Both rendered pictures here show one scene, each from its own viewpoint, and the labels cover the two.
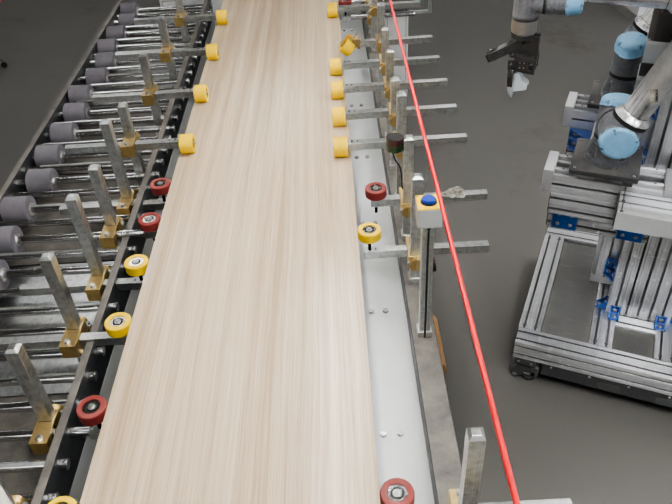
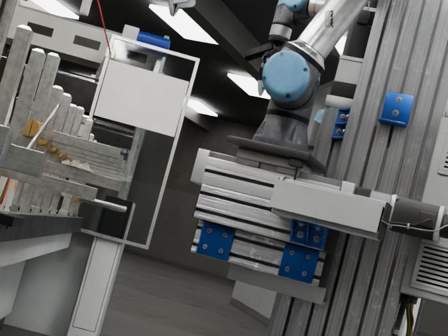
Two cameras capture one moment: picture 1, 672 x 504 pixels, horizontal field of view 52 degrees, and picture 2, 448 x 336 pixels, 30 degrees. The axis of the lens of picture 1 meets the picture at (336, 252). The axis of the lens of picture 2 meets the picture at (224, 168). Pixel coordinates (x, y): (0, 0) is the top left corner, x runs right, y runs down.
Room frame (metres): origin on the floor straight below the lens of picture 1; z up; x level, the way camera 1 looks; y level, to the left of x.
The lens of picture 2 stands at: (-0.15, -0.64, 0.77)
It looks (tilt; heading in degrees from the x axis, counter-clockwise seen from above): 5 degrees up; 355
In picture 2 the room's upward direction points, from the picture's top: 15 degrees clockwise
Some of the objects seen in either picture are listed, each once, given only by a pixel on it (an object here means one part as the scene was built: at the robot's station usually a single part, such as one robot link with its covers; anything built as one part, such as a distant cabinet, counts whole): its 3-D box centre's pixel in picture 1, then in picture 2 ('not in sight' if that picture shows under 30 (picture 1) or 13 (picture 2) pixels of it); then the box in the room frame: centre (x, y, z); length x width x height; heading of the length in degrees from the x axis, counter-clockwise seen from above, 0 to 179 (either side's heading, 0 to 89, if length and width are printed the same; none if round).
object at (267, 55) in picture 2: not in sight; (276, 55); (2.76, -0.97, 1.46); 0.09 x 0.08 x 0.12; 65
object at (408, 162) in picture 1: (407, 193); (15, 136); (2.09, -0.28, 0.90); 0.03 x 0.03 x 0.48; 89
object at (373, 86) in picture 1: (391, 85); (57, 146); (2.88, -0.30, 0.95); 0.50 x 0.04 x 0.04; 89
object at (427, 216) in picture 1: (428, 212); not in sight; (1.58, -0.27, 1.18); 0.07 x 0.07 x 0.08; 89
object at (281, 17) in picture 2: not in sight; (287, 13); (2.76, -0.96, 1.62); 0.09 x 0.08 x 0.11; 58
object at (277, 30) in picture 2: not in sight; (280, 34); (2.76, -0.96, 1.54); 0.08 x 0.08 x 0.05
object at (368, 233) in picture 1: (369, 241); not in sight; (1.88, -0.12, 0.85); 0.08 x 0.08 x 0.11
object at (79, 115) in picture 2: (381, 50); (65, 163); (3.34, -0.30, 0.92); 0.03 x 0.03 x 0.48; 89
